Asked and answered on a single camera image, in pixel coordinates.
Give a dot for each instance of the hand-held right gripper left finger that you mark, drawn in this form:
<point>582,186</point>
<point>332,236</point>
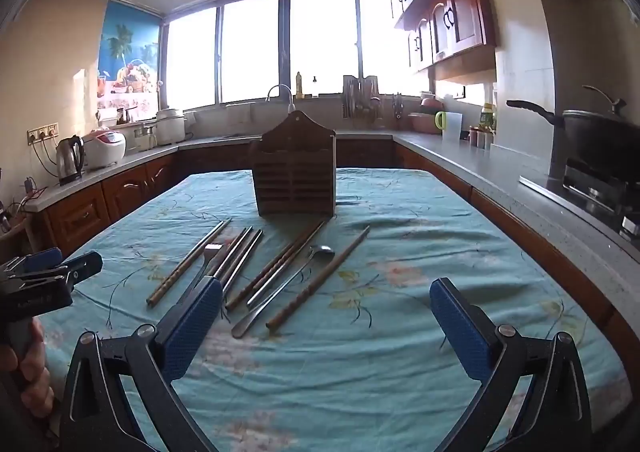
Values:
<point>195,327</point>

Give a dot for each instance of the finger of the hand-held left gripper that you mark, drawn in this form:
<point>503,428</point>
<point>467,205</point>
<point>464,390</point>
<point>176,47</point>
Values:
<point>42,258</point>
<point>82,266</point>

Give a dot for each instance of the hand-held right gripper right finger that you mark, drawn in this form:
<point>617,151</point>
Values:
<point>460,327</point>

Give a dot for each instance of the group of chopsticks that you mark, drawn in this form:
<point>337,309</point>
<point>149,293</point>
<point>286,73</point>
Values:
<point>202,252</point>

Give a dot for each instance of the metal fork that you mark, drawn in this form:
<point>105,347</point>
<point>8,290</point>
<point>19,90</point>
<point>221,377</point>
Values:
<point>212,252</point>

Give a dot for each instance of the metal spoon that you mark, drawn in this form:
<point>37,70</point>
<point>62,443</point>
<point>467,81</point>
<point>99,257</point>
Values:
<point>322,253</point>

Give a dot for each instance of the wooden utensil holder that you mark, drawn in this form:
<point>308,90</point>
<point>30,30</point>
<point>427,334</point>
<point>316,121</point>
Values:
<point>295,167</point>

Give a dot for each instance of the person's left hand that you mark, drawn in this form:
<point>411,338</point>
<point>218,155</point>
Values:
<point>32,377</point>

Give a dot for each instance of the steel electric kettle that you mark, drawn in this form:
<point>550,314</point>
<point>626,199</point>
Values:
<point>69,159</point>

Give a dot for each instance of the white rice cooker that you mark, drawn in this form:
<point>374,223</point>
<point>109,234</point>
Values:
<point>104,148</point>

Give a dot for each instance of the teal floral tablecloth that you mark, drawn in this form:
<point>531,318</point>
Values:
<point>350,382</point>

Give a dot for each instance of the white lidded pot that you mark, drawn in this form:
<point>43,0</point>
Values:
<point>170,127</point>

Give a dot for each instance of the kitchen counter with wooden cabinets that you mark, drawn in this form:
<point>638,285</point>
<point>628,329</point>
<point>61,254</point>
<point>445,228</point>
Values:
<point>450,152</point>

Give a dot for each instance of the small seasoning jars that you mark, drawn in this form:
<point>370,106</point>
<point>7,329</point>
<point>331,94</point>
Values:
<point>481,138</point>

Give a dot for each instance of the gas stove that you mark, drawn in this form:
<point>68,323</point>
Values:
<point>600,187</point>

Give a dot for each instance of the pink bowl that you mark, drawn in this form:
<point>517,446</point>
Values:
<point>425,122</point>

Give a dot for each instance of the kitchen scissors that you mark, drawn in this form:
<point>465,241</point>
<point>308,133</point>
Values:
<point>398,106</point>

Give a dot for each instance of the black wok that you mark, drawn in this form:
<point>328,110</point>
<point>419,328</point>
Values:
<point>595,132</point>

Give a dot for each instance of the kitchen faucet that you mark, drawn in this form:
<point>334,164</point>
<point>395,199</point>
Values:
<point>289,99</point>

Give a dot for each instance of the yellow bottle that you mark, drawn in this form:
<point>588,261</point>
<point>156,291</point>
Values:
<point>299,87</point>

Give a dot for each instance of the small dark bottle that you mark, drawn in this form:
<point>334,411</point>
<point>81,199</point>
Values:
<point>314,88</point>

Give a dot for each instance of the kitchen window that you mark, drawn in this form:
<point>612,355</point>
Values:
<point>320,42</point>

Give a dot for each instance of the wall power outlets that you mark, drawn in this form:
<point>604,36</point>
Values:
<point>44,133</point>

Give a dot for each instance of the blue palm tree wall poster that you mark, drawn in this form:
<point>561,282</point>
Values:
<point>130,57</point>

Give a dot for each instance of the wooden wall cabinets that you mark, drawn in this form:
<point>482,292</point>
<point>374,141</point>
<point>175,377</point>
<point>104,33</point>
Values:
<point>450,7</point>

